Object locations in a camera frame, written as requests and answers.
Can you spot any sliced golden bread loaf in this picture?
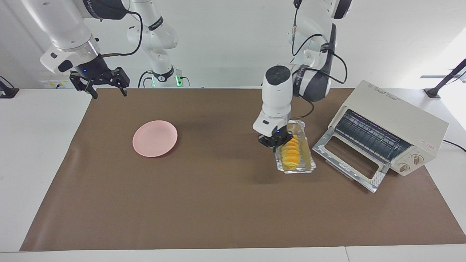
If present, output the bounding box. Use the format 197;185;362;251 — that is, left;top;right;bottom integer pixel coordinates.
280;124;305;171

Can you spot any aluminium foil tray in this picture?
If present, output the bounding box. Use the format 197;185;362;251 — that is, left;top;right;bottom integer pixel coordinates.
274;119;317;174

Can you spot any glass oven door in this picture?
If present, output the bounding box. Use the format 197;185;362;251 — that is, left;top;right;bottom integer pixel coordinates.
312;127;391;193

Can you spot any metal oven rack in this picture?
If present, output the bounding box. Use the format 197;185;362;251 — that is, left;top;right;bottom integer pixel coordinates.
334;109;412;163

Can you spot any white toaster oven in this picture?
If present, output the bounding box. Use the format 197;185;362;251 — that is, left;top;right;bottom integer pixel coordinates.
328;80;450;177

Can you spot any pink round plate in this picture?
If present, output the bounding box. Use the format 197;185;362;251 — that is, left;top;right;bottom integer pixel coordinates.
132;120;178;158

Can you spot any brown table mat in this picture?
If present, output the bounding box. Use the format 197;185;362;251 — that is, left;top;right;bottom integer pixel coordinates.
20;87;466;252

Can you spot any black clamp base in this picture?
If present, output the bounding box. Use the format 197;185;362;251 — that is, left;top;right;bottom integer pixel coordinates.
0;75;20;99

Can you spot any white wall socket strip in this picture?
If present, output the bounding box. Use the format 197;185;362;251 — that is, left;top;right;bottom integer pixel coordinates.
39;79;74;89

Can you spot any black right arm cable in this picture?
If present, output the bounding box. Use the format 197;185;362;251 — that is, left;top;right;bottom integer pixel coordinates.
98;10;143;57

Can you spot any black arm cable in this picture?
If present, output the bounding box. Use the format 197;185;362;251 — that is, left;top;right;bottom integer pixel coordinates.
98;10;143;57
289;0;348;119

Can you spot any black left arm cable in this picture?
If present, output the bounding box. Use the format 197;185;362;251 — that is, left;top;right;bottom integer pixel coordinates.
289;0;348;119

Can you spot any black camera stand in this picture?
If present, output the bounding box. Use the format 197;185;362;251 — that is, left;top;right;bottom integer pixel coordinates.
424;58;466;99

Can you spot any black oven power cable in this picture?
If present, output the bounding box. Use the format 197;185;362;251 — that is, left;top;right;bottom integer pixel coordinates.
442;140;466;153

